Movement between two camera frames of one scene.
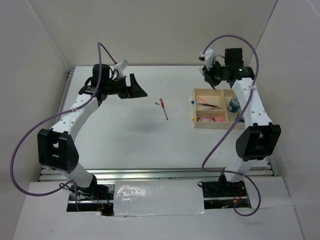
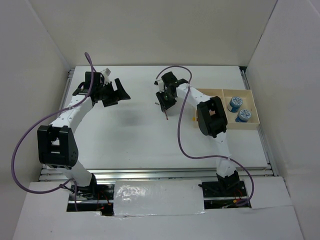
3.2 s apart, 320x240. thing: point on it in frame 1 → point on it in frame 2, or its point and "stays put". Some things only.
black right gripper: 209,73 → 164,105
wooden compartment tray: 216,109 stays put
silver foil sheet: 134,198 stays put
